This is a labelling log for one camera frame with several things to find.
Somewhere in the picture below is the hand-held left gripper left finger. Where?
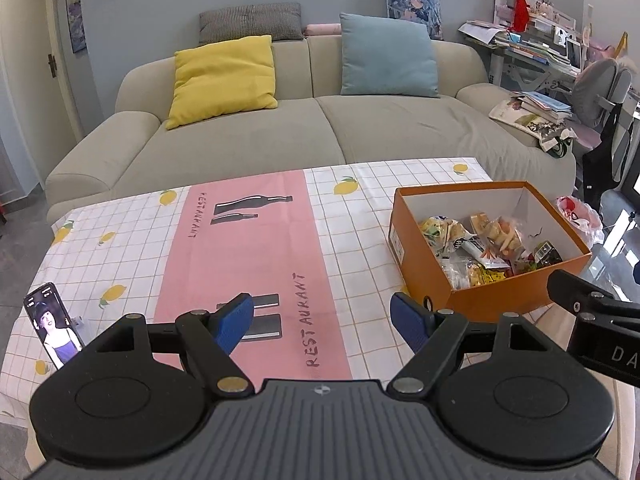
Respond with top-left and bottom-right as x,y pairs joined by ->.
92,292 -> 254,395

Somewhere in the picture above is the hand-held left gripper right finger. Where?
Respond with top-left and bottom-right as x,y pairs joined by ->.
390,291 -> 551,395

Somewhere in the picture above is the black snack packet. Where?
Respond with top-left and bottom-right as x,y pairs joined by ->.
532,242 -> 564,267

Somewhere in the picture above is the clear puffed rice packet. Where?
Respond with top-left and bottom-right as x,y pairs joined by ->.
440,255 -> 471,291

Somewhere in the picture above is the orange cardboard box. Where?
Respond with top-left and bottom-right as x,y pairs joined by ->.
389,180 -> 593,317

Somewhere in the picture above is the yellow waffle cake packet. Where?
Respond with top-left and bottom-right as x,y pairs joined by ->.
465,262 -> 507,289

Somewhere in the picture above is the clear bag of colourful crisps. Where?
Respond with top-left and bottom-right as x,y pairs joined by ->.
482,216 -> 532,262

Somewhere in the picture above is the yellow and green chip bag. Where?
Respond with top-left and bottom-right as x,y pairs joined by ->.
419,216 -> 473,252

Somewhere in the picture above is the white packet with orange strips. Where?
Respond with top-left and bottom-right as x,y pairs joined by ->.
452,237 -> 490,262

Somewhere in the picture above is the pink and white printed tablecloth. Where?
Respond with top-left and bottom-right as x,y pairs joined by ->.
0,157 -> 632,422

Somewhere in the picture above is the pink plastic bag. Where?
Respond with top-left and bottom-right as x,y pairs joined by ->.
556,196 -> 605,246

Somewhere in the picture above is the black hanging bag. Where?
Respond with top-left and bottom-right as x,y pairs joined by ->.
582,102 -> 627,206

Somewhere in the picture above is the smartphone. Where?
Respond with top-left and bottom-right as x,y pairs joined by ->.
23,283 -> 86,372

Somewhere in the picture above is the grey desk chair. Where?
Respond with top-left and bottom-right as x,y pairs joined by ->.
571,58 -> 640,151

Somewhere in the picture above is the stack of books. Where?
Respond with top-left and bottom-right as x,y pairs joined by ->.
510,91 -> 573,123

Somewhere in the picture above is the beige sofa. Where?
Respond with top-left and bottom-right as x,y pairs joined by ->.
45,37 -> 577,226

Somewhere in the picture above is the white laptop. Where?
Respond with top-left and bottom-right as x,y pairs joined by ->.
565,39 -> 584,72

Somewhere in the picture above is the cluttered grey desk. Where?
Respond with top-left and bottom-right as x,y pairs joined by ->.
459,10 -> 626,95

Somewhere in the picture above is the yellow cushion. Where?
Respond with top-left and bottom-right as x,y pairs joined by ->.
165,35 -> 279,131

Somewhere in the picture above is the pile of books and papers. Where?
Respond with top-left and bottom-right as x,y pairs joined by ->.
459,20 -> 566,64

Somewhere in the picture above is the light blue cushion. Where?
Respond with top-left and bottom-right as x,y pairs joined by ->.
340,12 -> 441,98

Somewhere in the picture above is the grey striped cushion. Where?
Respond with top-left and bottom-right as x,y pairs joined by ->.
198,2 -> 305,46

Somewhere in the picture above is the white door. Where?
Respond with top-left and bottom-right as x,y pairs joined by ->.
0,0 -> 83,201

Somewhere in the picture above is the printed figure pillow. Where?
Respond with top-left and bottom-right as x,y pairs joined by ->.
382,0 -> 444,41

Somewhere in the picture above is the wall poster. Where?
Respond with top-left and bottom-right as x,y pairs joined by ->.
64,0 -> 88,54

